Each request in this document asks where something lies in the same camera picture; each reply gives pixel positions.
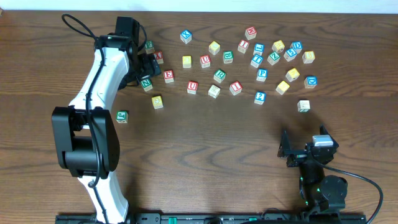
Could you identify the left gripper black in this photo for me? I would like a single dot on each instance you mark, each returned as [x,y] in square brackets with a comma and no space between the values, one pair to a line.
[150,66]

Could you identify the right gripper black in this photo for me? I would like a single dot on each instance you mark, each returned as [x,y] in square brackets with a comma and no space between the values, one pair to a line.
[300,156]

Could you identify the green N block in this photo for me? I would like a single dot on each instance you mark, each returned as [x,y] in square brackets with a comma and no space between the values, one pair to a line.
[146,84]

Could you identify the red E block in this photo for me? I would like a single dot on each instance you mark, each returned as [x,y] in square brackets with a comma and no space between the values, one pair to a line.
[169,76]

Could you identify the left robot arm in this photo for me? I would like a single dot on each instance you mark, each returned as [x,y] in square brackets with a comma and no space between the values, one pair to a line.
[85,137]

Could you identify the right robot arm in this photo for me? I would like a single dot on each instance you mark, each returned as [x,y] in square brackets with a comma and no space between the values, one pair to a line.
[324,194]

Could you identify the green F block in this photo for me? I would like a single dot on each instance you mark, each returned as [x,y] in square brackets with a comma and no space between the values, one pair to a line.
[149,47]

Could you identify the white F block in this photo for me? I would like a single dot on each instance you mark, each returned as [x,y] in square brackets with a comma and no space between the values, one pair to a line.
[303,106]

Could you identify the yellow block lower left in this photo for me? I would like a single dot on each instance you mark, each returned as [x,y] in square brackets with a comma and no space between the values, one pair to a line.
[157,102]

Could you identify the yellow block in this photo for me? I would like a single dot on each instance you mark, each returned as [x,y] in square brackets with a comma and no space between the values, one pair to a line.
[308,57]
[214,48]
[187,61]
[157,102]
[278,46]
[282,87]

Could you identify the yellow block centre left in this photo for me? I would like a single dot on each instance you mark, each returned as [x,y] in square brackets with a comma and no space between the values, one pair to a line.
[187,61]

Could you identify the blue X block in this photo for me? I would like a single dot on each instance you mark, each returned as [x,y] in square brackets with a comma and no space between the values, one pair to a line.
[186,36]

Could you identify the red U block lower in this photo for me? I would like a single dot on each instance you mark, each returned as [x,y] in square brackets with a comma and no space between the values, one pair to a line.
[192,87]

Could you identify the red u block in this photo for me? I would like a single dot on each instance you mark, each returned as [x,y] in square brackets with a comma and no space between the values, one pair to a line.
[205,61]
[192,87]

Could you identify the yellow block lower right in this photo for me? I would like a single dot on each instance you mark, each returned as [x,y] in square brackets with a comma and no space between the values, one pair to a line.
[282,87]

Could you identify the red U block upper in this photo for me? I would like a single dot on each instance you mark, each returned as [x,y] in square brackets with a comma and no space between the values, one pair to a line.
[205,61]

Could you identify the blue D block lower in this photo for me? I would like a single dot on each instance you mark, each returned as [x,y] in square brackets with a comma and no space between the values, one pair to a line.
[310,82]

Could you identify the blue d block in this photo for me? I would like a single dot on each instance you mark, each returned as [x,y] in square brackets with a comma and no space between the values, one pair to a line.
[310,82]
[296,46]

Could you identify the green J block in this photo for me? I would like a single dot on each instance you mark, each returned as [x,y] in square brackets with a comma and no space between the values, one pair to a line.
[122,116]

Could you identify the blue 2 block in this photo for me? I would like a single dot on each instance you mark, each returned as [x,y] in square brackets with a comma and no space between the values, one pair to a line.
[259,98]

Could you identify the yellow block mid right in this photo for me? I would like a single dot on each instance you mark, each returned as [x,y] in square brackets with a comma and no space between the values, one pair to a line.
[292,74]

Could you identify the yellow block upper centre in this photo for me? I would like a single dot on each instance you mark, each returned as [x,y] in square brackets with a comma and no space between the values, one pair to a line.
[214,48]

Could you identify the white K block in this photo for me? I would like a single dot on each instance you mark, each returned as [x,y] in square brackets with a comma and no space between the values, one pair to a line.
[214,91]

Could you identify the green R block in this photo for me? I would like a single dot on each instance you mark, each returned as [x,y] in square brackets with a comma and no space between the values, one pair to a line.
[219,76]

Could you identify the blue P block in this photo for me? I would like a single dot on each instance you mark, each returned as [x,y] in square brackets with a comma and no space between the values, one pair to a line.
[261,75]

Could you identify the green B block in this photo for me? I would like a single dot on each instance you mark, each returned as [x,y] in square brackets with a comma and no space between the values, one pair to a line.
[228,56]

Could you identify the yellow block far right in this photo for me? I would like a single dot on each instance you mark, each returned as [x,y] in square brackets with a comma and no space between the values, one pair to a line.
[308,57]

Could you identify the red I block lower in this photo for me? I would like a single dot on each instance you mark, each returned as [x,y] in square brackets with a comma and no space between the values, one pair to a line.
[235,88]

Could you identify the red i block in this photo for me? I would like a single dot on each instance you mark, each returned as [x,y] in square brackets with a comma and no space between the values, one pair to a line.
[235,88]
[243,46]

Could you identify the blue S block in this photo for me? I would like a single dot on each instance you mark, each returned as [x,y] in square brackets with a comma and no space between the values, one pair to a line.
[290,54]

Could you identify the green Z block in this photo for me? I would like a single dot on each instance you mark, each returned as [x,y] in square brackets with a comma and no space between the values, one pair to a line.
[273,58]

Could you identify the blue T block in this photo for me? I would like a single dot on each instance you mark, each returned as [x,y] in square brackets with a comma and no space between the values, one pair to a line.
[256,60]

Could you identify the blue D block upper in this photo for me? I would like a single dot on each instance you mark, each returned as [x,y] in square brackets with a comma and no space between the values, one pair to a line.
[296,46]

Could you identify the yellow block upper right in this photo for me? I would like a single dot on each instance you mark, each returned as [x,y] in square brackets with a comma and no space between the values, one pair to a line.
[278,46]

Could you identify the red I block upper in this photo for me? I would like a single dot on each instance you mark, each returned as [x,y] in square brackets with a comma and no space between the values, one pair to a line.
[243,46]

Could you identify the blue L block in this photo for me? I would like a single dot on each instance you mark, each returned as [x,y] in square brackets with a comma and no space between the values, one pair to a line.
[258,49]

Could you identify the red H block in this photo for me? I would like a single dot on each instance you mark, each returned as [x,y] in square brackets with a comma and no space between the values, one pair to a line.
[250,33]

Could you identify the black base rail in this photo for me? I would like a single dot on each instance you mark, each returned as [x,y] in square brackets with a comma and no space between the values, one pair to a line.
[156,218]

